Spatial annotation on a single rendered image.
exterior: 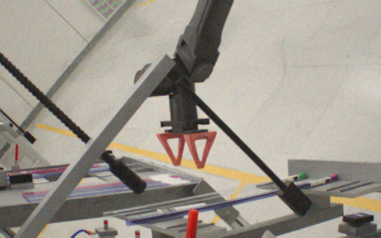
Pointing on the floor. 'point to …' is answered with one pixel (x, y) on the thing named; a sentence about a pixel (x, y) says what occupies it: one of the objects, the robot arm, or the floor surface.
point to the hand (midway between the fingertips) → (188, 163)
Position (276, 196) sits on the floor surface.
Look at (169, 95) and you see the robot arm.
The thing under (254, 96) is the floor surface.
